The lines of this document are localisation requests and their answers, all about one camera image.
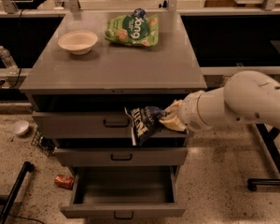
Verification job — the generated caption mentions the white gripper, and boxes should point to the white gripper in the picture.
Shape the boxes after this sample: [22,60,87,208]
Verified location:
[159,91,210,132]

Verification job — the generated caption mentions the dark blue chip bag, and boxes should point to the dark blue chip bag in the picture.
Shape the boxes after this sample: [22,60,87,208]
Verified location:
[125,106,163,147]

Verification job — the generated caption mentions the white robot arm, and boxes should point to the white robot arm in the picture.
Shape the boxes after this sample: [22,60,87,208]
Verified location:
[160,71,280,132]

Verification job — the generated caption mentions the grey middle drawer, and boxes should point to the grey middle drawer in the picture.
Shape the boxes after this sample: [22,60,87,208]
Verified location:
[54,147,188,167]

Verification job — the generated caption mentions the grey drawer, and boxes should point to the grey drawer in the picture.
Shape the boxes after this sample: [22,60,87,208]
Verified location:
[61,166,185,220]
[54,147,188,167]
[32,110,201,139]

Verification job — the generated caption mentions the grey top drawer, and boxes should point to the grey top drawer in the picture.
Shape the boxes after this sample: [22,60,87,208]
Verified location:
[32,110,201,139]

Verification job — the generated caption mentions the green snack bag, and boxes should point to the green snack bag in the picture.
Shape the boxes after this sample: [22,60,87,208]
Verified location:
[105,15,159,47]

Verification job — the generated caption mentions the grey drawer cabinet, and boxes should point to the grey drawer cabinet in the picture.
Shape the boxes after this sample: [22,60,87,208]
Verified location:
[19,10,208,173]

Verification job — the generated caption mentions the grey bottom drawer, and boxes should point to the grey bottom drawer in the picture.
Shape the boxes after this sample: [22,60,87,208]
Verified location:
[61,166,185,220]

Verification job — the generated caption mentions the black table stand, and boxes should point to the black table stand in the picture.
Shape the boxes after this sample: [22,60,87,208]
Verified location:
[246,124,280,191]

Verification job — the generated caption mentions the small blue object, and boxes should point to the small blue object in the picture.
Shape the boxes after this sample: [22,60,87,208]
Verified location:
[132,8,146,19]

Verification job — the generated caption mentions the beige paper bowl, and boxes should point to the beige paper bowl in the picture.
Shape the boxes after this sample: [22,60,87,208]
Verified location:
[58,30,98,55]

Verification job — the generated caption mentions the orange crushed can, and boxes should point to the orange crushed can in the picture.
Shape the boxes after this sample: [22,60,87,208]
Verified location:
[54,175,74,189]

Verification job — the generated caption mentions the small white bowl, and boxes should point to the small white bowl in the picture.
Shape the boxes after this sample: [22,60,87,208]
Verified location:
[11,120,30,136]

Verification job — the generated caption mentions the black floor pole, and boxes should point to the black floor pole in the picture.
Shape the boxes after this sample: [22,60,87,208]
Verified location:
[0,161,35,224]

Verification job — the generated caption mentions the clear plastic water bottle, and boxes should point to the clear plastic water bottle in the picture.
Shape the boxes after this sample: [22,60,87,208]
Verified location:
[0,46,19,75]

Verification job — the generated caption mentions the black wire basket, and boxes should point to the black wire basket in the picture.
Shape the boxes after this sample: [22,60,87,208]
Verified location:
[31,128,55,157]

